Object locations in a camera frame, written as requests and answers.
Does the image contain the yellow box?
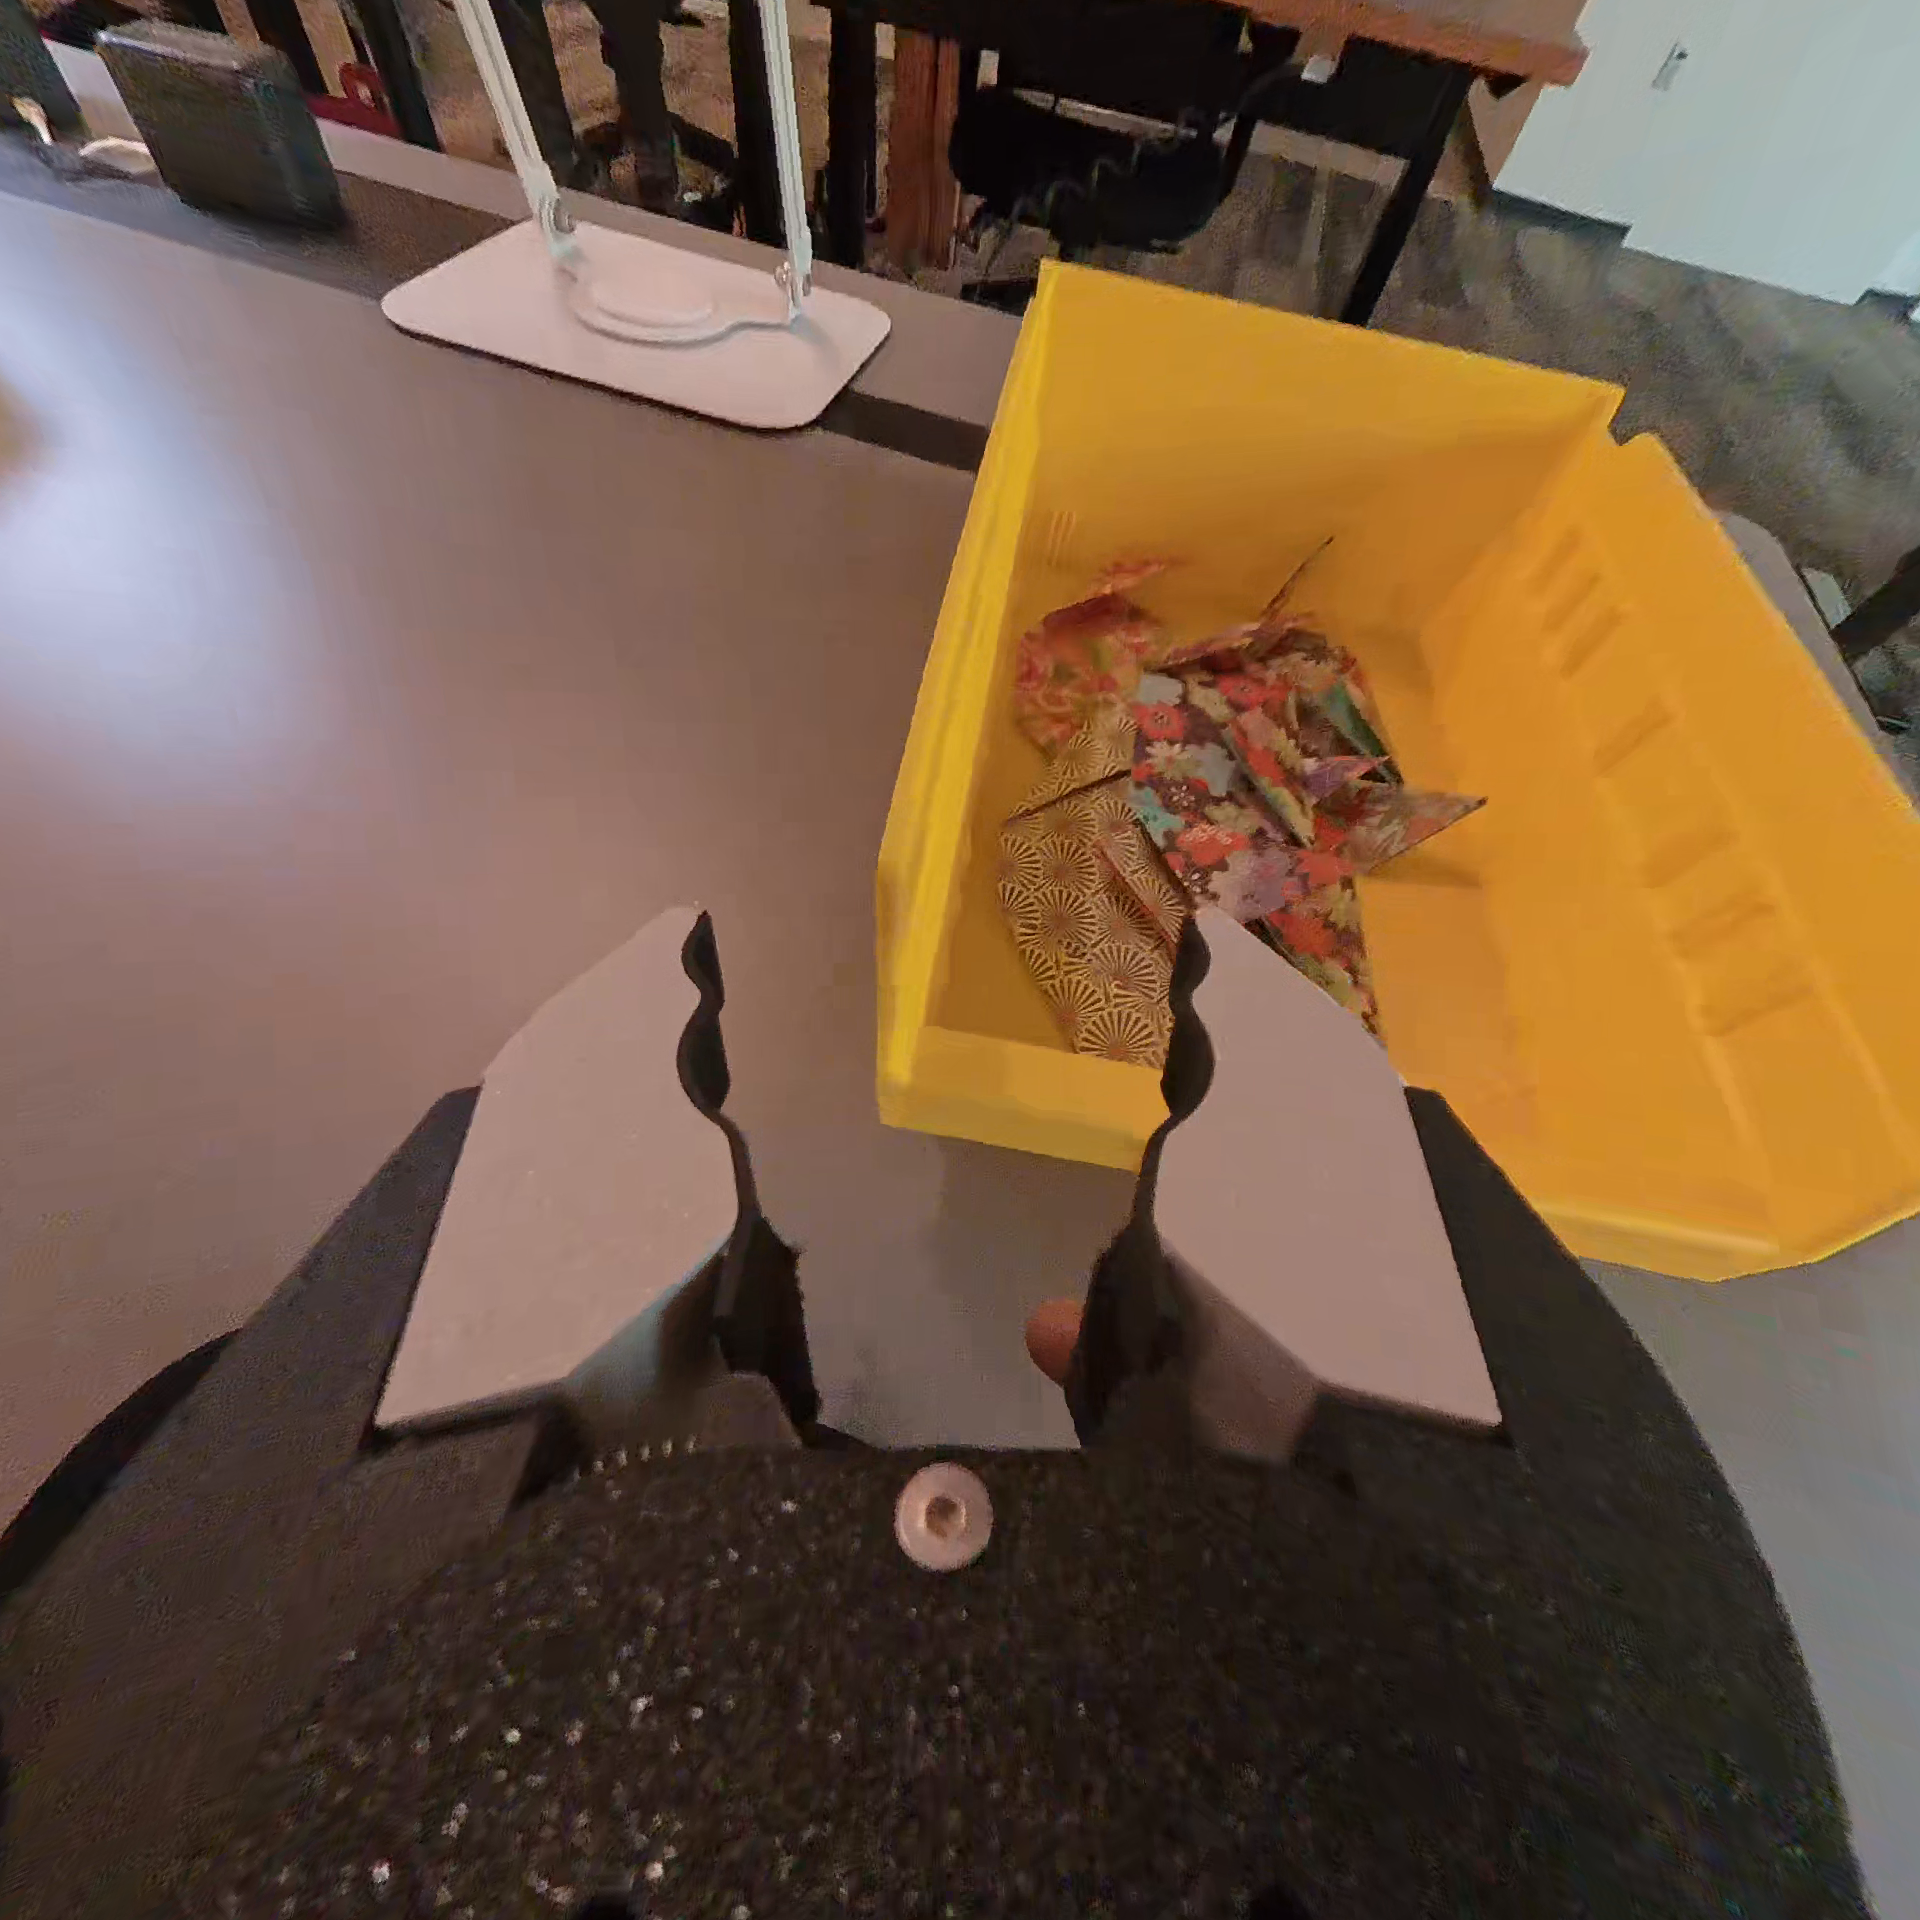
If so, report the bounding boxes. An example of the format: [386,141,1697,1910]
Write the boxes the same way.
[874,255,1920,1291]

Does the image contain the white furniture panel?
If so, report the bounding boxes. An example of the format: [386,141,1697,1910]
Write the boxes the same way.
[1481,0,1920,310]

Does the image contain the floral origami paper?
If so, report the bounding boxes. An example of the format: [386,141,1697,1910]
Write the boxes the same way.
[1012,559,1179,756]

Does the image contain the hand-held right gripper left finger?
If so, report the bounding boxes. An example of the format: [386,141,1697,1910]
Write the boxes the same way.
[373,915,822,1440]

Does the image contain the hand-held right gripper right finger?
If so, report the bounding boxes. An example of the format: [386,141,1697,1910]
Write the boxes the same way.
[1072,915,1510,1442]

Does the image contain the white flat base plate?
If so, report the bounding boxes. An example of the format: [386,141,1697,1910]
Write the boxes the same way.
[380,212,897,430]

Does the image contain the brown office desk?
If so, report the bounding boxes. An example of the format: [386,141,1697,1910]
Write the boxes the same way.
[822,0,1594,333]

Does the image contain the black rectangular case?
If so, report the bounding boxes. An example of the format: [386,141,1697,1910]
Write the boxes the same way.
[95,25,349,235]

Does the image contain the maple leaf origami paper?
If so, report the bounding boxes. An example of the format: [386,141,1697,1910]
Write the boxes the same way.
[1160,537,1402,790]

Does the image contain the black office chair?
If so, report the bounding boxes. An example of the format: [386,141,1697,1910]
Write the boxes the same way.
[947,0,1267,260]

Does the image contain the brown fan pattern origami paper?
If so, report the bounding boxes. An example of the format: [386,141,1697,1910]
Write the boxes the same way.
[997,761,1201,1079]

